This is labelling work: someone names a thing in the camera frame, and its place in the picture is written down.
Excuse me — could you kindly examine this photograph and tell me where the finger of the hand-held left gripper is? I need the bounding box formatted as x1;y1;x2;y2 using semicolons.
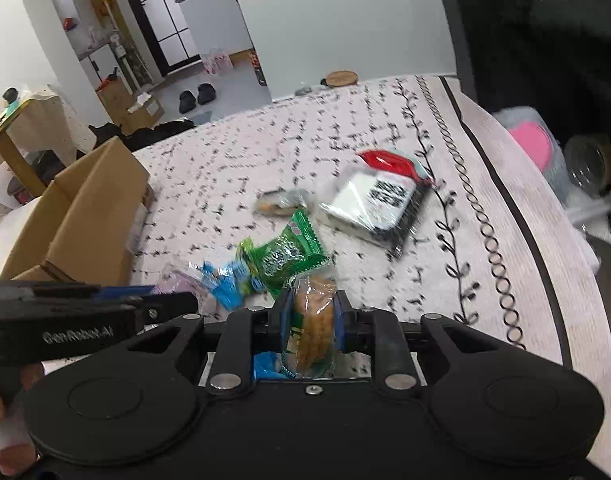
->
133;292;199;329
33;284;159;302

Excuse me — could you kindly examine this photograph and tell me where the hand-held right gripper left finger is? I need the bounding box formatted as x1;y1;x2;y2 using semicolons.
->
116;287;299;393

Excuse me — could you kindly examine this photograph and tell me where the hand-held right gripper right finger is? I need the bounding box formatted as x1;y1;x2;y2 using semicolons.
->
335;292;526;390

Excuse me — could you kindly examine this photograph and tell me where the pink snack packet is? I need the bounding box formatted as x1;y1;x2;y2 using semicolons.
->
153;265;211;306

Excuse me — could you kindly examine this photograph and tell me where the clear brown biscuit packet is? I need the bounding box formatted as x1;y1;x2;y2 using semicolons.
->
280;272;339;380

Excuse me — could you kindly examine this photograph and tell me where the large green snack packet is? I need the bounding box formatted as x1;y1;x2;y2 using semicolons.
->
238;209;332;301

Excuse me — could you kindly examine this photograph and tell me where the blue snack packet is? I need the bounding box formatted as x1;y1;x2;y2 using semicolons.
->
253;352;291;380
188;260;251;311

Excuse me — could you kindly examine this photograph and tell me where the small brown snack packet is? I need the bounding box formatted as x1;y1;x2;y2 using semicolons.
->
256;187;311;218

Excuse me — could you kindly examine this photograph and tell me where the red black white snack packet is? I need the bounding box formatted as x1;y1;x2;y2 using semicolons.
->
319;149;433;261

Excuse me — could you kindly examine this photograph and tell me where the black clothes pile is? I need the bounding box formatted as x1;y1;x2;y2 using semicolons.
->
88;117;196;153

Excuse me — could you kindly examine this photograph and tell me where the cardboard box with tissues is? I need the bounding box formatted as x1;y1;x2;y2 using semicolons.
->
126;92;165;128

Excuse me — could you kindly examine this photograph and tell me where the table with dotted cloth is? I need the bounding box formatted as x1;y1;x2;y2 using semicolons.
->
0;85;99;196

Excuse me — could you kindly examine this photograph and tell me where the plain brown cardboard box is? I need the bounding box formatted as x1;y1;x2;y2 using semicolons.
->
96;77;134;123

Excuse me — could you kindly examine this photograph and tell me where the dark bottle with red cap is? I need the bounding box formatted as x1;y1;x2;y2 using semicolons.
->
250;50;267;88

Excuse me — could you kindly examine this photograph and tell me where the pink plastic bag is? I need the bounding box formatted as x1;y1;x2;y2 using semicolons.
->
204;49;234;75

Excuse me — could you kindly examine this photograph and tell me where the grey and pink plush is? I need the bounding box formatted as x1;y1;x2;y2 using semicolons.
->
490;105;569;186

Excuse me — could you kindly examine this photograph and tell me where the black framed glass door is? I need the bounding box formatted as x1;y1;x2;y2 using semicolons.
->
110;0;206;78

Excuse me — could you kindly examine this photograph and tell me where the white kitchen cabinet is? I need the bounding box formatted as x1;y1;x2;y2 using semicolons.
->
178;0;254;61

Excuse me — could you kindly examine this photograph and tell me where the clear plastic container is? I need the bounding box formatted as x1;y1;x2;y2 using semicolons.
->
563;132;611;196

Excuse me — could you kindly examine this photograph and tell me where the black fleece clothing heap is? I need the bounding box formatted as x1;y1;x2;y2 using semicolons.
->
430;0;611;151

